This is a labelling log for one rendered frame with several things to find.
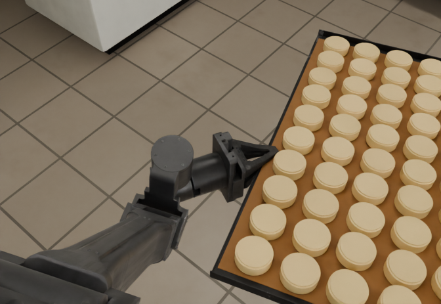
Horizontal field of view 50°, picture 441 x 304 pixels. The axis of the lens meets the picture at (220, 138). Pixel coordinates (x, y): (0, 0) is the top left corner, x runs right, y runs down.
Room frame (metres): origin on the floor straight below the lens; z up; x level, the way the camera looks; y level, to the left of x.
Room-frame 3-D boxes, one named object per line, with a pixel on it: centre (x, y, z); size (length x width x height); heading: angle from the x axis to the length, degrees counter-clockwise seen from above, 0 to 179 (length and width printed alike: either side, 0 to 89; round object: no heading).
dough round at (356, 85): (0.62, -0.25, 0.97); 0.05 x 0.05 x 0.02
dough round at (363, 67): (0.67, -0.27, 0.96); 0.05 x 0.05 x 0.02
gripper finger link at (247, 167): (0.45, -0.05, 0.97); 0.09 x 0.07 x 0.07; 113
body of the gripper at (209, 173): (0.42, 0.02, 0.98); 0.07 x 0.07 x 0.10; 23
